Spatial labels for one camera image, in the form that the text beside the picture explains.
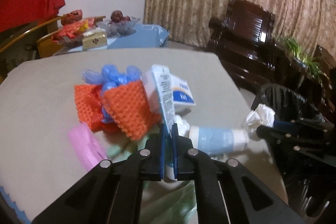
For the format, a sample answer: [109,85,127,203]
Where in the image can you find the white tissue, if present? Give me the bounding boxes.
[241,103,276,141]

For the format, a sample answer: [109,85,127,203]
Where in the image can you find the green rubber glove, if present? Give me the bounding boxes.
[138,181,198,223]
[106,136,149,162]

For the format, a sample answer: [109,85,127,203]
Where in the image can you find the pink face mask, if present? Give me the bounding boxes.
[68,122,108,172]

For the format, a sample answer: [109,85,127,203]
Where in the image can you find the blue white cream tube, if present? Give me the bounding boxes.
[165,126,250,183]

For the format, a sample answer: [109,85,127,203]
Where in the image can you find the white face mask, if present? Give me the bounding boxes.
[174,115,190,138]

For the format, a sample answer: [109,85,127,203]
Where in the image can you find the orange foam fruit net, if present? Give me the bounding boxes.
[102,80,161,140]

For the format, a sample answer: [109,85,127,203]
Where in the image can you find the white blue medicine box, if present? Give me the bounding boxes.
[141,65,196,132]

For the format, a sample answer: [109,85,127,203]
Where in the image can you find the blue plastic bag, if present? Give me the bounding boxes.
[83,65,141,128]

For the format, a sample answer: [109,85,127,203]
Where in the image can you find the dark wooden side table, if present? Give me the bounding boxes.
[273,53,322,101]

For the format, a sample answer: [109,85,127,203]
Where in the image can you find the green potted plant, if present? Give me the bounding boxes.
[280,36,323,82]

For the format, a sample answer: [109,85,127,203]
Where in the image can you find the dark wooden armchair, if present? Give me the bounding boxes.
[314,45,335,114]
[207,0,286,93]

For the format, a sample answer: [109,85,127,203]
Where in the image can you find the grey table cloth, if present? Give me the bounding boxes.
[1,48,250,220]

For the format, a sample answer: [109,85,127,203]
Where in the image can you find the blue table cloth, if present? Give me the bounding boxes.
[53,23,170,57]

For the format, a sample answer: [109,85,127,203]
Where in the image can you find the gold tissue box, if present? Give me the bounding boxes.
[82,31,107,50]

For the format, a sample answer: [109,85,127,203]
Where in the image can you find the glass fruit bowl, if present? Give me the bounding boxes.
[96,16,140,38]

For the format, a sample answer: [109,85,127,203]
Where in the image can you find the red snack packets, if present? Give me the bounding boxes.
[52,17,95,42]

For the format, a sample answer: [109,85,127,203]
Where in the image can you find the wooden tv cabinet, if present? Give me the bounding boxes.
[1,14,68,81]

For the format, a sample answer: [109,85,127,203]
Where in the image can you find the red apples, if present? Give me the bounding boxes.
[110,10,131,23]

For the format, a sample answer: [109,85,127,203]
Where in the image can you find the red bag on cabinet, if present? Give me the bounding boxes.
[61,9,83,26]

